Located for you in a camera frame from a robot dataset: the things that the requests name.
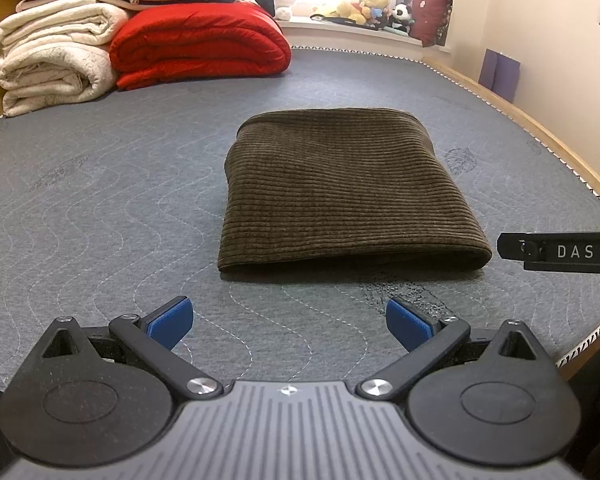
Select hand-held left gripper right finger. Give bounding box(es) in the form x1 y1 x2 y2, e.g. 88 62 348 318
356 297 556 402

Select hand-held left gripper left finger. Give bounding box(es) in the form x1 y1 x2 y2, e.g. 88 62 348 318
39 296 224 401

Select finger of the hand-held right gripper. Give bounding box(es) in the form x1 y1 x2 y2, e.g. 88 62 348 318
497 230 600 275

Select brown corduroy pants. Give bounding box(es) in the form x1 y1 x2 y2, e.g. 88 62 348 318
217 107 493 277

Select grey quilted bed mattress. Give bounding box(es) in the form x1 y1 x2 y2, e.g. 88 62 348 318
0 45 600 396

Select purple folded mat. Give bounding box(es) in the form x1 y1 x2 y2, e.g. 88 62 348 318
479 49 522 103

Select red patterned cushion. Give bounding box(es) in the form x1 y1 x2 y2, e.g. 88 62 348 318
409 0 454 48

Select red folded blanket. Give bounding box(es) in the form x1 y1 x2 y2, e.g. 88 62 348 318
109 2 292 92

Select cream fleece blanket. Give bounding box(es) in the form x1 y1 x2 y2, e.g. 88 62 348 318
0 0 131 118

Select white window sill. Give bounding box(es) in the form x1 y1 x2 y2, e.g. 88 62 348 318
280 17 453 63

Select panda plush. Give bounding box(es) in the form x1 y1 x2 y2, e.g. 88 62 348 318
390 4 415 31

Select yellow bear plush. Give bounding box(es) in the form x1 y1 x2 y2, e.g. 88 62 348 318
357 0 389 24

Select yellow plush toy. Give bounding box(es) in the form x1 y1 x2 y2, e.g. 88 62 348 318
312 0 366 24

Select white plush bear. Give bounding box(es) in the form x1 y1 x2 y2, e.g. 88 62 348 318
272 0 301 21

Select beige folded blanket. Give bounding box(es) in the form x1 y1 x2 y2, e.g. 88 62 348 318
16 0 131 12

